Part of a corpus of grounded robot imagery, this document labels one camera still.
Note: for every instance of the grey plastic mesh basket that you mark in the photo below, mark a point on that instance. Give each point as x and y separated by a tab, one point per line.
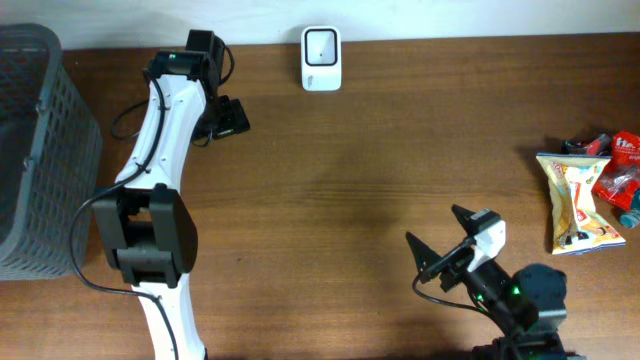
50	153

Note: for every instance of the red snack bag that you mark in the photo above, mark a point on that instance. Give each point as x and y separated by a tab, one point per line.
619	181

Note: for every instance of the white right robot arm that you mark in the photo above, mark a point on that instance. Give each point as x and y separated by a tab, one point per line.
528	306

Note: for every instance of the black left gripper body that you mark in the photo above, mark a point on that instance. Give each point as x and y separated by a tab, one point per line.
222	117

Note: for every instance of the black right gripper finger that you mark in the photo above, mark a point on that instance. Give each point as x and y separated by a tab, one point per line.
427	261
467	219

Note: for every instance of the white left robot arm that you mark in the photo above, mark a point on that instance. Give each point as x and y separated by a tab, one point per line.
147	232

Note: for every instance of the yellow chips bag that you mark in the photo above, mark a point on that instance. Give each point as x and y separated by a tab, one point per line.
577	227

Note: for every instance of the green Listerine mouthwash bottle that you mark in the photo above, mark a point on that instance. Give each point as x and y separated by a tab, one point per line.
631	218

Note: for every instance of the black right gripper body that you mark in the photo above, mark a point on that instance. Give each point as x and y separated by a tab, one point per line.
483	275

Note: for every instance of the black red triangular packet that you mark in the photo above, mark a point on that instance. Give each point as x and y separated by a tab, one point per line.
599	146

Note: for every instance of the white barcode scanner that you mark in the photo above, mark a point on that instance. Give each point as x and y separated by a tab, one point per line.
321	58

